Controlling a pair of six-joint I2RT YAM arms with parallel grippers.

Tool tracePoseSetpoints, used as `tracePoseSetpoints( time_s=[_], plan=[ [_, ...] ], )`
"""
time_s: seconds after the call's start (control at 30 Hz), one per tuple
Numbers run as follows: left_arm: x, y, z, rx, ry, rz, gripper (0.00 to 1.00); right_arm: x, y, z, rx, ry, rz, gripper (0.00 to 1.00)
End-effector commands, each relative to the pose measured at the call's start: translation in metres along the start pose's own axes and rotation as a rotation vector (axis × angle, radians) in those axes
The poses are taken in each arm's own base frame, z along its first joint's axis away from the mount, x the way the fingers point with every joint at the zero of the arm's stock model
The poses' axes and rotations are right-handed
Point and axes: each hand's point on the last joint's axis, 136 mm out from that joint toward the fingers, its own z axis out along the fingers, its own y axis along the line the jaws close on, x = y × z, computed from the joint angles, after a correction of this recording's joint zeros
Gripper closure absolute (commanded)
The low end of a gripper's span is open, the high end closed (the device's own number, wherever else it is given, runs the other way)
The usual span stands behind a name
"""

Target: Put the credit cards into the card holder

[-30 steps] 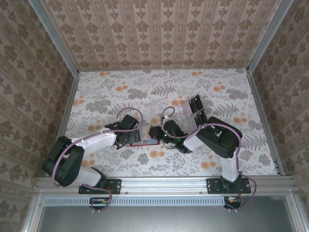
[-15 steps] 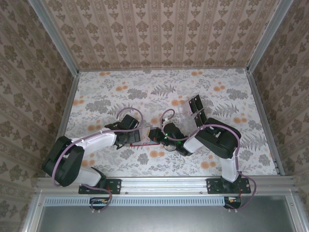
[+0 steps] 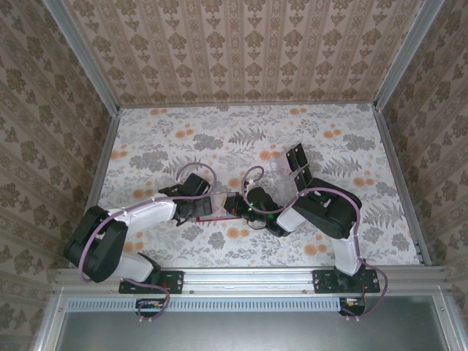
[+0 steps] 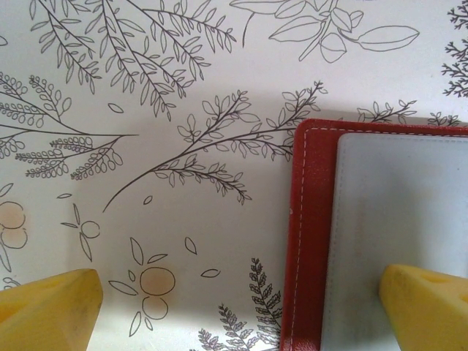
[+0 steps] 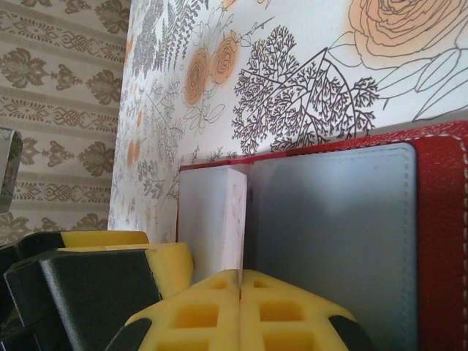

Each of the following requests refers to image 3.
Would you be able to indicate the red card holder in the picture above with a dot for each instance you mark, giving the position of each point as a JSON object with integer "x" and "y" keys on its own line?
{"x": 204, "y": 219}

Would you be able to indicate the translucent pink credit card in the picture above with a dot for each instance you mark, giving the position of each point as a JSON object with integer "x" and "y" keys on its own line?
{"x": 289, "y": 183}
{"x": 220, "y": 203}
{"x": 279, "y": 166}

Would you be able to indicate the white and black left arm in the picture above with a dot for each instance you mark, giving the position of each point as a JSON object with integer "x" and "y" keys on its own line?
{"x": 150, "y": 215}

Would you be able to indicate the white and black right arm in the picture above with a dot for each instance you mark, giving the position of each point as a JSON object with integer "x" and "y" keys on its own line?
{"x": 289, "y": 221}

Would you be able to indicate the floral table cover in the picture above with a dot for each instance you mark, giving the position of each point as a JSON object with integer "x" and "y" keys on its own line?
{"x": 256, "y": 124}

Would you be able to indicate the black connector box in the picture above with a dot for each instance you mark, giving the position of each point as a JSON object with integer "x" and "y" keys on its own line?
{"x": 150, "y": 304}
{"x": 352, "y": 304}

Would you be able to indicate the aluminium mounting rail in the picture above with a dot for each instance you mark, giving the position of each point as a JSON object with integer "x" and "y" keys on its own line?
{"x": 248, "y": 279}

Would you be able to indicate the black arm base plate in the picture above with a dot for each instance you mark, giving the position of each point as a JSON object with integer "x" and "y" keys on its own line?
{"x": 323, "y": 281}
{"x": 172, "y": 281}

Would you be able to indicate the aluminium rear rail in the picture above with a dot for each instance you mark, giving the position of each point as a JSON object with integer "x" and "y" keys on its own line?
{"x": 248, "y": 105}

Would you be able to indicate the aluminium side rail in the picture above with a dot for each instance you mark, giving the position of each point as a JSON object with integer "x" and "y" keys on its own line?
{"x": 398, "y": 175}
{"x": 106, "y": 153}

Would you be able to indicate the aluminium corner post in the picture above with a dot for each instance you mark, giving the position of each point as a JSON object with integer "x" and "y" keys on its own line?
{"x": 82, "y": 58}
{"x": 406, "y": 55}

